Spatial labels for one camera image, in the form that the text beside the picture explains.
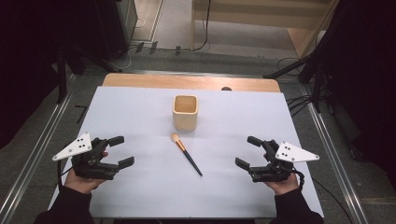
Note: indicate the white table cover sheet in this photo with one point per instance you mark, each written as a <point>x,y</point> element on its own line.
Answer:
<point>233,124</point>

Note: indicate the light wooden shelf unit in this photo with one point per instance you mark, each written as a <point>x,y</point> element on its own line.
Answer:
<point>264,15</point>

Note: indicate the person's right hand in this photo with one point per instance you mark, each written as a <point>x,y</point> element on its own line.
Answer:
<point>281,187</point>

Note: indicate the metal floor rail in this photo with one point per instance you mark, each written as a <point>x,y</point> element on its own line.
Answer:
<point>34,155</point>
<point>336,161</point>

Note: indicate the dark round table grommet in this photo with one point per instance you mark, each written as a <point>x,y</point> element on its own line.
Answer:
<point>226,89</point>

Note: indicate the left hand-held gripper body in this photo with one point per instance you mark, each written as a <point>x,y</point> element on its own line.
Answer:
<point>93,169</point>

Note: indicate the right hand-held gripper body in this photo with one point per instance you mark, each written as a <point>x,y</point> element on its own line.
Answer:
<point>271,174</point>

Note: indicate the dark cabinet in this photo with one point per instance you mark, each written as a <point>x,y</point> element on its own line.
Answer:
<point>115,28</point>

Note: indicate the black tripod stand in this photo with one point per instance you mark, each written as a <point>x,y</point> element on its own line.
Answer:
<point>316,87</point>

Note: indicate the black upright stand post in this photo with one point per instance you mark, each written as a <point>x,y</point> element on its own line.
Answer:
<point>61,77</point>

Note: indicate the person's left hand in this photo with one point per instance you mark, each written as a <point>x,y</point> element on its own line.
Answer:
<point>79,183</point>

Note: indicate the square wooden cup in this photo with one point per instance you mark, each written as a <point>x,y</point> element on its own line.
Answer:
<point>185,121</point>

